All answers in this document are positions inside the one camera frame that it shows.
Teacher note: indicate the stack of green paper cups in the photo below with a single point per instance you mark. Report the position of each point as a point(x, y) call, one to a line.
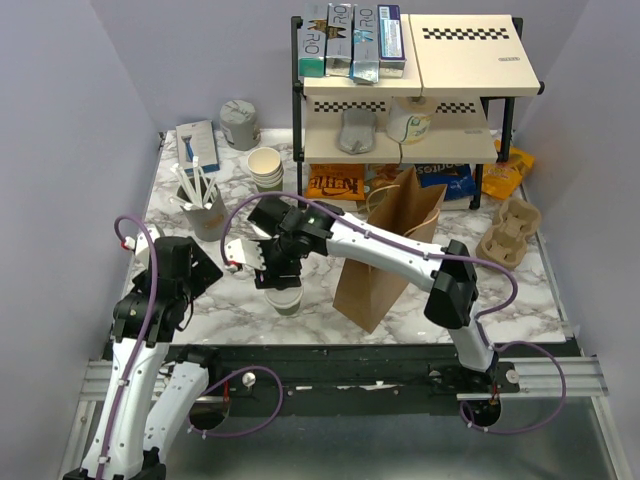
point(266, 169)

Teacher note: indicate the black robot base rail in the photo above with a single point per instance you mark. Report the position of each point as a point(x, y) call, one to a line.
point(268, 381)

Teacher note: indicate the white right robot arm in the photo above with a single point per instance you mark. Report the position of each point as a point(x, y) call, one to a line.
point(444, 273)

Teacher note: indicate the teal toothpaste box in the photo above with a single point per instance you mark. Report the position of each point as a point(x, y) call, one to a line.
point(312, 39)

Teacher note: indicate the orange kettle chips bag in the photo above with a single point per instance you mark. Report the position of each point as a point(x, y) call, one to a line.
point(336, 182)

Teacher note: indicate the grey scrubber sponge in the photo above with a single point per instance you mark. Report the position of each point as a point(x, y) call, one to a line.
point(357, 134)

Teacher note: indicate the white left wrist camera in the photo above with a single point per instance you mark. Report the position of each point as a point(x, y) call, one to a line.
point(139, 245)

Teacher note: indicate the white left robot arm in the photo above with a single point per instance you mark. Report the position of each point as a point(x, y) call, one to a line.
point(137, 427)

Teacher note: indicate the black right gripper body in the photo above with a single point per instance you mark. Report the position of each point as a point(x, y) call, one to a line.
point(279, 262)

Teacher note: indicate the grey stirrer holder cup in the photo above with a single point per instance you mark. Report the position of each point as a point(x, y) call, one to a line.
point(199, 198)

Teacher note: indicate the black and cream shelf rack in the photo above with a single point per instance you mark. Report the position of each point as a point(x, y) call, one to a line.
point(475, 66)

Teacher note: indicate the purple white toothpaste box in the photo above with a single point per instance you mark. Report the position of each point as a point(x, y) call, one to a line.
point(391, 41)

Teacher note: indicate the aluminium frame rail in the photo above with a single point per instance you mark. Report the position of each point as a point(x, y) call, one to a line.
point(552, 371)

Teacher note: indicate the green paper coffee cup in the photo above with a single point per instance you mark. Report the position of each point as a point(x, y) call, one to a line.
point(285, 302)

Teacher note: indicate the grey wrapped paper roll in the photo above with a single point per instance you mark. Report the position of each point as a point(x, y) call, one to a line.
point(238, 122)

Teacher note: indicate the stack of pulp cup carriers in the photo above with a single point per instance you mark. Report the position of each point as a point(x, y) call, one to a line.
point(505, 242)

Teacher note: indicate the blue silver toothpaste box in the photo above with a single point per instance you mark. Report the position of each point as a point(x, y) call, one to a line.
point(365, 52)

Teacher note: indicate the brown paper bag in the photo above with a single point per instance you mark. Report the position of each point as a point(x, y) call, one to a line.
point(365, 294)

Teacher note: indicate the brown snack bag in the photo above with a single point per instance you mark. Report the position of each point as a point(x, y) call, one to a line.
point(378, 177)

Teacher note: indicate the toilet paper roll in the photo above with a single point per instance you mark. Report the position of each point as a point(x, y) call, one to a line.
point(410, 118)

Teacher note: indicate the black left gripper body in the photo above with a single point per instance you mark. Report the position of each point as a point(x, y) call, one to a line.
point(204, 274)

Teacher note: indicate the blue razor package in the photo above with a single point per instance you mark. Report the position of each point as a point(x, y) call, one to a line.
point(196, 139)

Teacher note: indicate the blue doritos bag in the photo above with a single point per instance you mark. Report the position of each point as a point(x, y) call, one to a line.
point(457, 178)

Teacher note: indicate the yellow snack bag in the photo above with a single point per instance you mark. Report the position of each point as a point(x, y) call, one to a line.
point(501, 179)

